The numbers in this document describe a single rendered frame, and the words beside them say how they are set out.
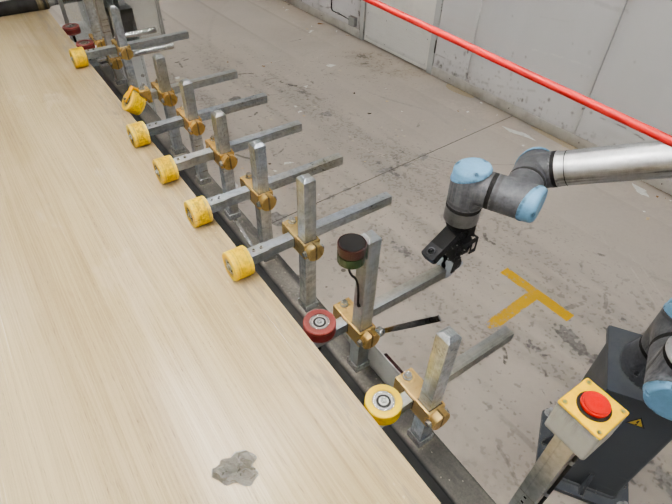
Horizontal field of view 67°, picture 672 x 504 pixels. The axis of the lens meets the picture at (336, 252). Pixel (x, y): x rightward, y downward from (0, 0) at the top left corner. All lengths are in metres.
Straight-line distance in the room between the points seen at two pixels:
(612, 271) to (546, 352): 0.73
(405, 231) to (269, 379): 1.86
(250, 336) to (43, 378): 0.44
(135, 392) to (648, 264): 2.66
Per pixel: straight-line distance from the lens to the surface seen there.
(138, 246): 1.49
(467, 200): 1.26
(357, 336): 1.26
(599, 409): 0.82
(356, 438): 1.07
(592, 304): 2.79
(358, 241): 1.03
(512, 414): 2.26
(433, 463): 1.30
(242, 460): 1.05
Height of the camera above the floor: 1.86
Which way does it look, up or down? 43 degrees down
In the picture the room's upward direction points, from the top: 2 degrees clockwise
